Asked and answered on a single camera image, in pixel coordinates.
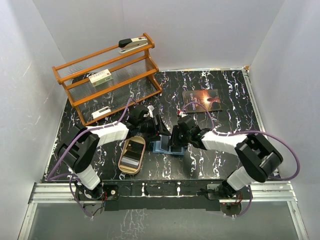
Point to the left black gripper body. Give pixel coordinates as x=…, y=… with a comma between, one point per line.
x=149, y=128

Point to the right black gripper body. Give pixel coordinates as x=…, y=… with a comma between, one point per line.
x=180, y=138

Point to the blue leather card holder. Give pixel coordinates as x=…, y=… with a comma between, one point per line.
x=162, y=147

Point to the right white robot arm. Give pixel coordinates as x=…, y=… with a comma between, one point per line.
x=259, y=158

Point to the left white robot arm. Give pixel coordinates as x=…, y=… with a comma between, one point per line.
x=80, y=145

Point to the black VIP card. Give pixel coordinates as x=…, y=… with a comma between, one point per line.
x=135, y=147

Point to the white card on rack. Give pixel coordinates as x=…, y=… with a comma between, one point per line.
x=100, y=112

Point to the stack of cards in tray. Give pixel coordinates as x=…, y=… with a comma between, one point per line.
x=130, y=162

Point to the dark book with sunset cover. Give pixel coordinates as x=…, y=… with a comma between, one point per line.
x=209, y=98

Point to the orange wooden three-tier rack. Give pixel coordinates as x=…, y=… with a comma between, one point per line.
x=133, y=77

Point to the green and white small box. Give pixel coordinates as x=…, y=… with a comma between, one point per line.
x=100, y=78

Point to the black and beige stapler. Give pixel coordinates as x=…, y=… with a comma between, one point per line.
x=130, y=44

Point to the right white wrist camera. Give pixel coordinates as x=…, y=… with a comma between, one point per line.
x=181, y=114

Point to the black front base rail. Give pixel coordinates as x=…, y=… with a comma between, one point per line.
x=168, y=195

